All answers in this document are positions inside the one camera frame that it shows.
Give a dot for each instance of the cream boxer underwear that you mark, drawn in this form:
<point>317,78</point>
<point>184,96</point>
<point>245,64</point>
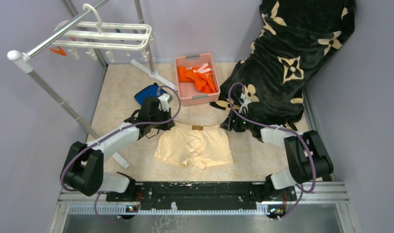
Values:
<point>199,146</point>

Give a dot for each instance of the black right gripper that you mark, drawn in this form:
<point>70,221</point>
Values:
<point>228,124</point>

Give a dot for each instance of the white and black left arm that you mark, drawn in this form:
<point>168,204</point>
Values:
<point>84,170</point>

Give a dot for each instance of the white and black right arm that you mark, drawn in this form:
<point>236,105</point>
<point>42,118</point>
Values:
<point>306,153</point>

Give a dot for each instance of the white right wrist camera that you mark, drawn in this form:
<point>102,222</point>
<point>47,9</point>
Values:
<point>245,101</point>

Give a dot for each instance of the blue folded cloth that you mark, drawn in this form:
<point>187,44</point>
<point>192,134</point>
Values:
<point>148,91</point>

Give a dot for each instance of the orange garment in basket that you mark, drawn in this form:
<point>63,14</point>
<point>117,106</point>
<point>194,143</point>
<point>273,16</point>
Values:
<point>201,77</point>

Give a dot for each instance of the orange clothes peg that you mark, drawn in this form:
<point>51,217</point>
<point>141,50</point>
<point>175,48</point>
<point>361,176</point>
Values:
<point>58,51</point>

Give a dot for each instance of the pink plastic basket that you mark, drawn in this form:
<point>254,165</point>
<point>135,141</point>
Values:
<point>188,94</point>

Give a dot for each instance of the black floral blanket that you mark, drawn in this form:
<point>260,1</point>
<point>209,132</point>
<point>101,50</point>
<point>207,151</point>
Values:
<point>297,38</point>

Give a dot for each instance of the white plastic clip hanger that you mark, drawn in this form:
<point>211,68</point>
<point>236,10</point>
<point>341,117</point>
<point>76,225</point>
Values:
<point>107,36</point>

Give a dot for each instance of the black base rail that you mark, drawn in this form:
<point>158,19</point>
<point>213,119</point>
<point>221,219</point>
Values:
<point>204,196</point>

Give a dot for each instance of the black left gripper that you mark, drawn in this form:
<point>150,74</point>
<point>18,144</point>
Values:
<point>167,125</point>

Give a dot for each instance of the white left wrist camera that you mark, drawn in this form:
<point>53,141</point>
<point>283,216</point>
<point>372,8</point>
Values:
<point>165,100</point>

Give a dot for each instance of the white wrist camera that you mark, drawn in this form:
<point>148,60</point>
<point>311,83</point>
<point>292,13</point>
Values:
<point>245,101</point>
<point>165,100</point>

